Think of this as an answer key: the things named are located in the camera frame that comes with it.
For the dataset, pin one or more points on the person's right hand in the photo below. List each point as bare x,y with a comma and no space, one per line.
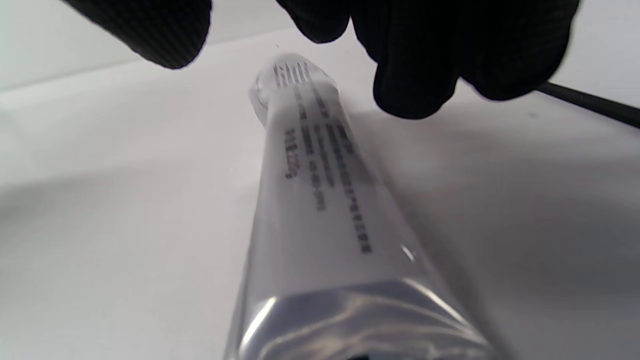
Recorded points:
440,45

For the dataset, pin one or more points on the black toothbrush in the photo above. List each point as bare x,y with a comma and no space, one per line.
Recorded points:
600,105

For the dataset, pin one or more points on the white toothpaste tube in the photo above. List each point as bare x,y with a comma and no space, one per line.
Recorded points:
320,225

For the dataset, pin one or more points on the white partition board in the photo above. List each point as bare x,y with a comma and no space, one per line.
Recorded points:
50,40

